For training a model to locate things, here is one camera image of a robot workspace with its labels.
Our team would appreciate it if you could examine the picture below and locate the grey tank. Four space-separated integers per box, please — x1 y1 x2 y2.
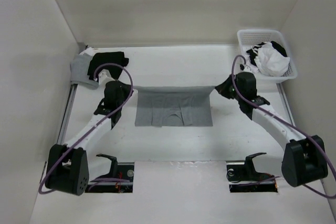
70 54 99 90
135 86 214 127

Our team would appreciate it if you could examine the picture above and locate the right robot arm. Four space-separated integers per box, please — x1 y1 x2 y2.
215 72 328 187

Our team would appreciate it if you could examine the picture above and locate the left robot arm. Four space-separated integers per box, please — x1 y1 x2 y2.
39 81 133 196

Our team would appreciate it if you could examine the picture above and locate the folded black tank top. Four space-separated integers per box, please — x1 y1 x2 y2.
87 51 129 80

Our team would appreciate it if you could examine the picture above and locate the folded grey tank top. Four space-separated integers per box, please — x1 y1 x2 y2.
70 54 99 90

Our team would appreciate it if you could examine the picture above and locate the folded white tank top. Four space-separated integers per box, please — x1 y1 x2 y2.
82 47 96 57

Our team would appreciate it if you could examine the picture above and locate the white tank top in basket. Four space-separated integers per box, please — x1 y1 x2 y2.
245 45 290 77

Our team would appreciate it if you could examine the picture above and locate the black tank top in basket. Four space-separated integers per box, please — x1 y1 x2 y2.
246 41 288 66

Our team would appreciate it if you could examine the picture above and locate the white plastic laundry basket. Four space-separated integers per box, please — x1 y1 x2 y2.
237 29 298 83

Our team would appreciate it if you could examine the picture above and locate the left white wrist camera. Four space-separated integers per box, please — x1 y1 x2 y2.
94 69 115 87

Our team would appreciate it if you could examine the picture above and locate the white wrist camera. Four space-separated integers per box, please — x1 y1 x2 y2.
94 69 115 87
239 64 254 73

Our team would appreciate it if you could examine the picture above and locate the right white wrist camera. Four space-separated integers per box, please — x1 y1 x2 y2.
239 64 254 73

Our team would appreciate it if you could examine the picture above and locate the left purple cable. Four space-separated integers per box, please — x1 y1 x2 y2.
38 62 134 195

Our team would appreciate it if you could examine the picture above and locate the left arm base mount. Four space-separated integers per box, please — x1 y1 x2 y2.
85 154 135 194

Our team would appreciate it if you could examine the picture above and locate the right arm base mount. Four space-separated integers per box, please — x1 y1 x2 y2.
226 152 278 193

